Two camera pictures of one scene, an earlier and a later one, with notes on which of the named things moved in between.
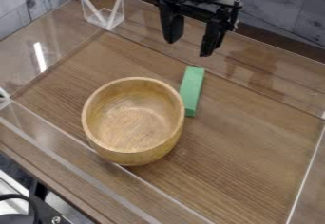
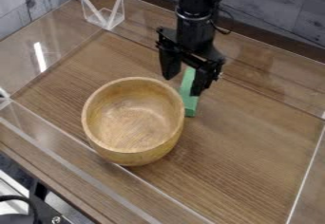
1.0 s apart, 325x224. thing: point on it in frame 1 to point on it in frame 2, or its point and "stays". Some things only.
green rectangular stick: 190,89 stays
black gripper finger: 215,28 to 206,75
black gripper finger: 171,19 to 171,63
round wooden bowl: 132,117 stays
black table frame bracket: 40,212 stays
